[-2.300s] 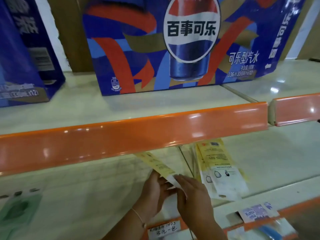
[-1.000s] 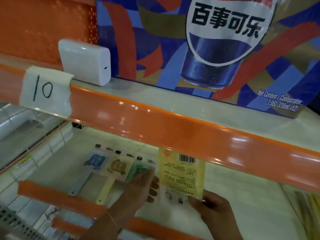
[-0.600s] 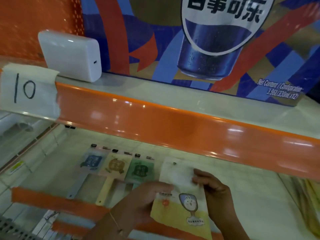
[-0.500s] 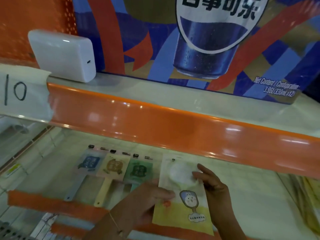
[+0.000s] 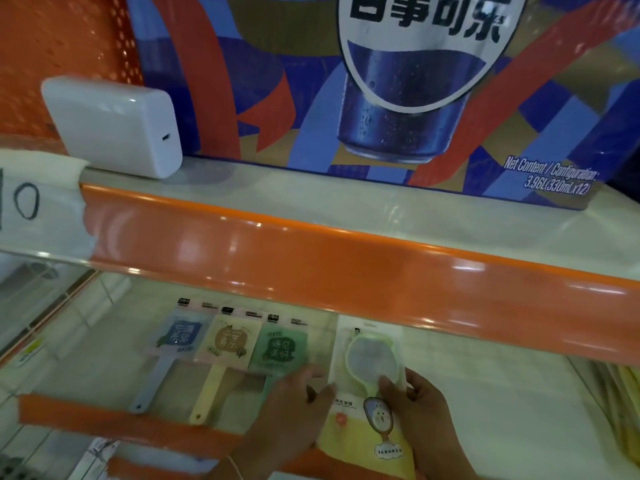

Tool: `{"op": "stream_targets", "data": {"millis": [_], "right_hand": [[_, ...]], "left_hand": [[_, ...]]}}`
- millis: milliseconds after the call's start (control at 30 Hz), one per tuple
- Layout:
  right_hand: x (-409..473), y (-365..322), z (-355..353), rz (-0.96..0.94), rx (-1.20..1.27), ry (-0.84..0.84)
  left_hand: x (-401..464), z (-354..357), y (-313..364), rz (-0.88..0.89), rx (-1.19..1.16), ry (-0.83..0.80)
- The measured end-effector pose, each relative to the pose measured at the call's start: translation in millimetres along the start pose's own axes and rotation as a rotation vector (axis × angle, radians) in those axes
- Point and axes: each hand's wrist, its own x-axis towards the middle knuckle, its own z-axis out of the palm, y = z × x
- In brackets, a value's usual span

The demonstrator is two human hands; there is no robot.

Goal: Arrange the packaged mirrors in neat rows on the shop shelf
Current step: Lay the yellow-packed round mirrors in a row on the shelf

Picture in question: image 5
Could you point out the person's right hand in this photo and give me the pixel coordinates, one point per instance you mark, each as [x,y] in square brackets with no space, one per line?
[430,434]

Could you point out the person's left hand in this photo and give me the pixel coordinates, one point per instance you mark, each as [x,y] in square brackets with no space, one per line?
[285,424]

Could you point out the round mirror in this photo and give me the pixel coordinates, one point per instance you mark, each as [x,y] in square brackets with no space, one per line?
[350,424]

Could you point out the orange edged white shelf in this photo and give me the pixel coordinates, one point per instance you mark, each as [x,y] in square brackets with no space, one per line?
[300,264]

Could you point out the pile of round mirror packets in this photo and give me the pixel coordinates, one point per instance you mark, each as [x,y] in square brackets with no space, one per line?
[625,394]

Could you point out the person's left forearm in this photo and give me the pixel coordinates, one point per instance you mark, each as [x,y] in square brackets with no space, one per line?
[222,472]

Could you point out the small white paper tag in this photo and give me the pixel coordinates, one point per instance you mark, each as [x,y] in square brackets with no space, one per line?
[50,224]

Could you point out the white power adapter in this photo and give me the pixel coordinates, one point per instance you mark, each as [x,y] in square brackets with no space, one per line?
[110,124]

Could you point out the blue printed drink carton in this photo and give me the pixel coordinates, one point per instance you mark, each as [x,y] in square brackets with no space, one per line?
[250,69]

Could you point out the orange perforated plastic basket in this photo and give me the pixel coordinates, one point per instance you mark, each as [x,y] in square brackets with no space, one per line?
[50,54]

